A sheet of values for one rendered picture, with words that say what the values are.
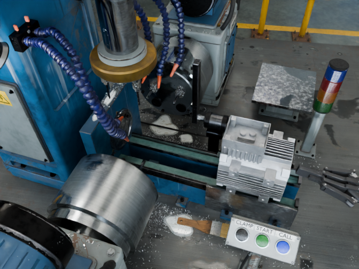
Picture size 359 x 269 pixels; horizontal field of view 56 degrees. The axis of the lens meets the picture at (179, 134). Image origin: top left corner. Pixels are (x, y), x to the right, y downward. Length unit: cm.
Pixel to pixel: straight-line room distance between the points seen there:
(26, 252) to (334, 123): 131
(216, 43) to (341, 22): 283
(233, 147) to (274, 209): 26
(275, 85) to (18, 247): 120
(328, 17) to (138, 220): 354
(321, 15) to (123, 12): 344
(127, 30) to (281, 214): 72
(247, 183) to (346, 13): 343
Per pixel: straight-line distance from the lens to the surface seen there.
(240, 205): 115
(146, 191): 91
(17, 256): 62
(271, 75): 157
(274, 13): 404
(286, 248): 89
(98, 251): 78
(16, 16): 89
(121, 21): 85
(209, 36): 134
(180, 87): 122
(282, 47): 198
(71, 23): 107
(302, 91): 152
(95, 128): 102
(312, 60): 193
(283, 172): 99
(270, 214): 116
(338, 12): 428
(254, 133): 100
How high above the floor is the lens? 186
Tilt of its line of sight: 48 degrees down
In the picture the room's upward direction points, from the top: 2 degrees counter-clockwise
